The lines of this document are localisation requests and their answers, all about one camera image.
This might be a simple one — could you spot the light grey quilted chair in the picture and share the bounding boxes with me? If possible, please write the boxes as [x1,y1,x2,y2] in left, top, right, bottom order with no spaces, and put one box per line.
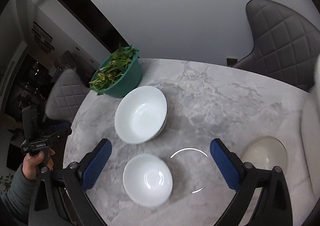
[45,69,89,123]

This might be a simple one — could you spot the dark grey quilted chair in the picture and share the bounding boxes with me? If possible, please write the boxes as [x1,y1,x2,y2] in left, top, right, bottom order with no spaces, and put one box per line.
[234,0,319,91]

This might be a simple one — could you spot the person's left hand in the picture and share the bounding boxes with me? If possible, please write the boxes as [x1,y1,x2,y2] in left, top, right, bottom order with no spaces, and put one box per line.
[22,149,55,180]

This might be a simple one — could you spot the white bowl far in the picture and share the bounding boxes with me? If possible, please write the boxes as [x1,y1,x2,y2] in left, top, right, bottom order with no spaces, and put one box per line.
[114,86,168,145]

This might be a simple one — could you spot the grey sleeve left forearm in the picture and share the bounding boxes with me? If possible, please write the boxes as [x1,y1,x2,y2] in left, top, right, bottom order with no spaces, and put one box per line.
[1,164,35,225]

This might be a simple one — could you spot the cream bowl red flowers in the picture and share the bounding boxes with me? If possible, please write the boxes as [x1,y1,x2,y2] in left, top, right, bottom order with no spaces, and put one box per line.
[240,136,288,172]

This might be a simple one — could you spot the white bowl near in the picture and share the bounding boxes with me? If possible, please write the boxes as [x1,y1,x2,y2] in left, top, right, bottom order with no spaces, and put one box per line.
[123,154,173,208]

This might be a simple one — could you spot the teal basin with greens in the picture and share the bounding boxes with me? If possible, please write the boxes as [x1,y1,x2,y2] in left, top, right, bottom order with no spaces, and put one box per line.
[89,46,142,98]

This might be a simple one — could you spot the white bowl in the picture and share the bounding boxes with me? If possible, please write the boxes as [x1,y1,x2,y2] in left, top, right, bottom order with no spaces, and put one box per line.
[123,154,173,208]
[114,86,168,145]

